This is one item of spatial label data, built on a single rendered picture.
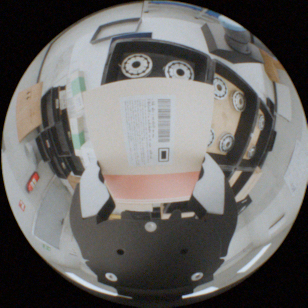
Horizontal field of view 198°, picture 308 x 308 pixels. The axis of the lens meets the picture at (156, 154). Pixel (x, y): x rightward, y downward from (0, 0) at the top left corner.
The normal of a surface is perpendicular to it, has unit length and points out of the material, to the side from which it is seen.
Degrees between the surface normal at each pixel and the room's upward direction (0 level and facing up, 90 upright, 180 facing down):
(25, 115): 78
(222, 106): 0
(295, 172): 90
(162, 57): 0
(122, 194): 0
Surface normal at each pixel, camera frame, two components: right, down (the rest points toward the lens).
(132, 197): 0.04, 0.52
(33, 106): 0.97, 0.11
